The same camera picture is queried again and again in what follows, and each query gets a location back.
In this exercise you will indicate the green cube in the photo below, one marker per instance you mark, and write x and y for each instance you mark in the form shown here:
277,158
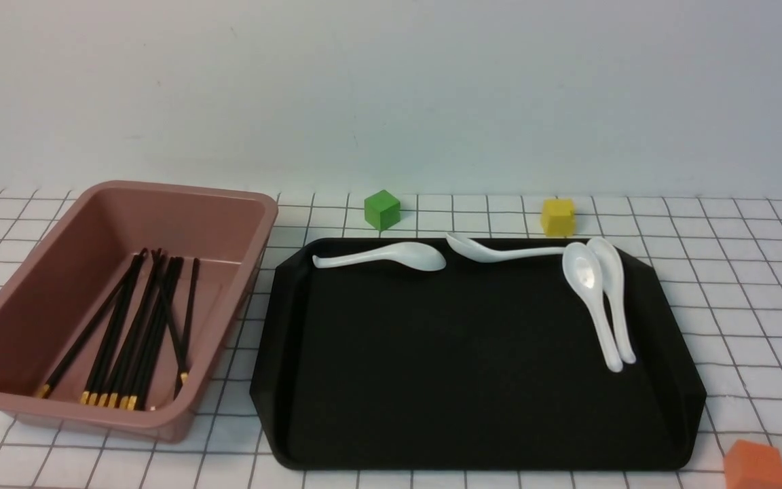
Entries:
382,210

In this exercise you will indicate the black plastic tray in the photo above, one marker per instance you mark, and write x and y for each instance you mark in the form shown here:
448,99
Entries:
476,367

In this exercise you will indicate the white spoon upper stacked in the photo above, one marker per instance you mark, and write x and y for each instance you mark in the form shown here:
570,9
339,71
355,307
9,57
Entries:
583,272

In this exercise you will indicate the yellow cube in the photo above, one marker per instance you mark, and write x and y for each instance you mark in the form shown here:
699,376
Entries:
558,217

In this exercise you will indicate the white spoon lower stacked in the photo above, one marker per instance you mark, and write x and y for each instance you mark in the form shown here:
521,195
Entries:
614,281

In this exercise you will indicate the black chopstick bundle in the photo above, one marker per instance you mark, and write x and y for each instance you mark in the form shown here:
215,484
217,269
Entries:
122,298
122,364
153,339
143,339

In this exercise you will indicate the black chopstick leftmost in bin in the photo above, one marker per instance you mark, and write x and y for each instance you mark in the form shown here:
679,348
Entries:
187,326

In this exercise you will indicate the black chopstick diagonal in bin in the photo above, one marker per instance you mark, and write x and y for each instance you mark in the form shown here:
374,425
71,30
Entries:
89,329

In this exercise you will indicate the orange cube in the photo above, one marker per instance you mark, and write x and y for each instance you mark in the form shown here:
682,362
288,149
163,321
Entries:
753,465

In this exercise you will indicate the white spoon stacked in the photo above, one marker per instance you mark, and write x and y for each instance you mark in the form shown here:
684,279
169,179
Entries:
583,272
614,281

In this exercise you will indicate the white spoon lying sideways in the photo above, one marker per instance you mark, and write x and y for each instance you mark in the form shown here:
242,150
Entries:
476,252

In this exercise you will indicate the black chopstick in bin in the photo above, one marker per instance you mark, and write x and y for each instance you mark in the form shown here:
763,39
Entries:
175,337
187,326

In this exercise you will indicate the white grid tablecloth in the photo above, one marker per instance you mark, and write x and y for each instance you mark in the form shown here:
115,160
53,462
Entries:
720,263

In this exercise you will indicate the white spoon far left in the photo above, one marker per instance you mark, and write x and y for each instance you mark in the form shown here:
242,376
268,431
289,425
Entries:
415,255

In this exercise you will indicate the black chopstick rightmost in bin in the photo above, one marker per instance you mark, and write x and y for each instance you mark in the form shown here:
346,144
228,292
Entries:
175,337

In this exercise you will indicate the pink plastic bin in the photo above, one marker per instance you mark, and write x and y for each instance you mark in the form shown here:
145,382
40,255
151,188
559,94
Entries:
53,295

